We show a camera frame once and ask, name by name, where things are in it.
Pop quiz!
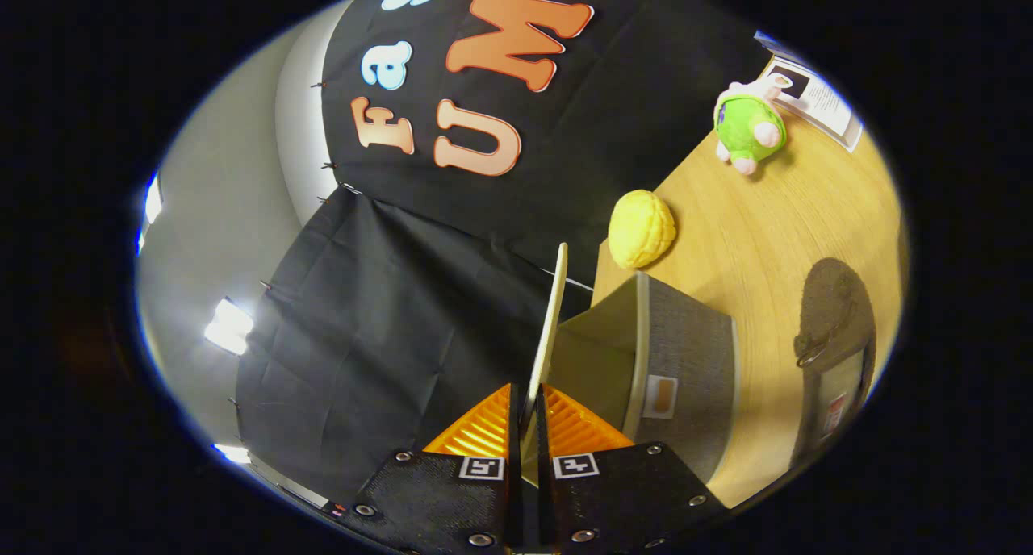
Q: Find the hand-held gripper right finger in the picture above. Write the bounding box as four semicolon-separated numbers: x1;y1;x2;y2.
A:
534;382;729;555

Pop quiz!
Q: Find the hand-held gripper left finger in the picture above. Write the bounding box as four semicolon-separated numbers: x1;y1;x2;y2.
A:
335;382;524;555

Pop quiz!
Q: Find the grey fabric storage box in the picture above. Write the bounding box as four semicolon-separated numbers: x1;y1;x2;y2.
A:
521;243;739;487

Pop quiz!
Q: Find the brown fuzzy shoe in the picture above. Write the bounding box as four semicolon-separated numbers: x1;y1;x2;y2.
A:
793;257;878;463

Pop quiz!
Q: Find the yellow plush bun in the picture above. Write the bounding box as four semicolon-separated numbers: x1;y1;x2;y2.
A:
608;190;677;269

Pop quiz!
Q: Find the green and pink plush toy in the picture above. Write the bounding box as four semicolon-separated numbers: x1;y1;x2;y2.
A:
713;75;788;177

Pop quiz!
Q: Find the white book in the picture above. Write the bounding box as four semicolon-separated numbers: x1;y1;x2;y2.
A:
763;55;864;154

